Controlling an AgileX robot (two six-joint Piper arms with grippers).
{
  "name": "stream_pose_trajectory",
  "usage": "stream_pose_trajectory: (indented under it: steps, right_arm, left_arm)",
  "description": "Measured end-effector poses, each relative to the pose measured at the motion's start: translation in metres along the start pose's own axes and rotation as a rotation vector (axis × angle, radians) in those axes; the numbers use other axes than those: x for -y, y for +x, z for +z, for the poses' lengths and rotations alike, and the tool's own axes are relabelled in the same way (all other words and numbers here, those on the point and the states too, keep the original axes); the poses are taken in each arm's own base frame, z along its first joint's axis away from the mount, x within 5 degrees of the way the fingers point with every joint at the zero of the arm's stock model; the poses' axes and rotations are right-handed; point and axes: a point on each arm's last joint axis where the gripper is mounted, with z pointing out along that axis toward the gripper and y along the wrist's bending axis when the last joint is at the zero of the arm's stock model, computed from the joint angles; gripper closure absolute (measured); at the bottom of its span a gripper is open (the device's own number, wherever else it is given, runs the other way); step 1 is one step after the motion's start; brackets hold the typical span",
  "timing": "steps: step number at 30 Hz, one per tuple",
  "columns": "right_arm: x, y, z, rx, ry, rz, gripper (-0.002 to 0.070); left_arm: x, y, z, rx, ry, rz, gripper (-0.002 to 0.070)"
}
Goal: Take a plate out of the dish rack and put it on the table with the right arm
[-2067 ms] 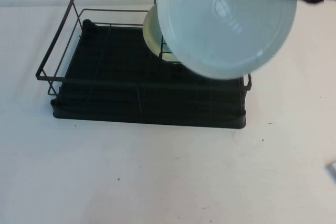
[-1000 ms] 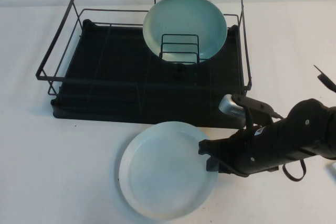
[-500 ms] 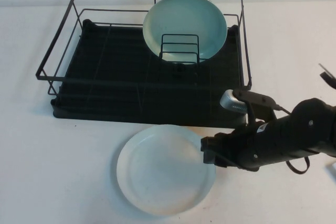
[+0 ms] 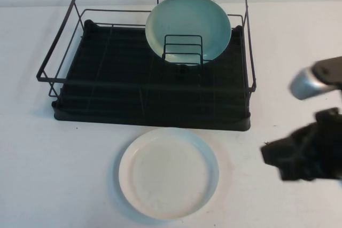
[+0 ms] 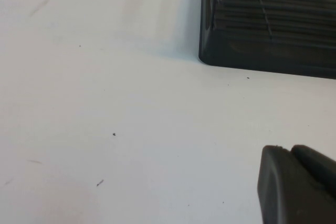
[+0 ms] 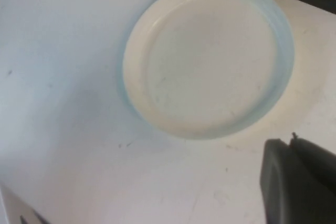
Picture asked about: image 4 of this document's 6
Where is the black wire dish rack frame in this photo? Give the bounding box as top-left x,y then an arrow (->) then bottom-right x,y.
34,0 -> 258,99

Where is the black plastic drip tray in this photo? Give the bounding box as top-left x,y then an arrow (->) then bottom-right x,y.
52,19 -> 252,132

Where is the green round plate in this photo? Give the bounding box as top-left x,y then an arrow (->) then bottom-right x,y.
145,0 -> 232,67

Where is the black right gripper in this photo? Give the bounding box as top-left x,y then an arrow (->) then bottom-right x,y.
260,107 -> 342,183

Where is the white round plate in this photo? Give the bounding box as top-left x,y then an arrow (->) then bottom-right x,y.
118,127 -> 220,219

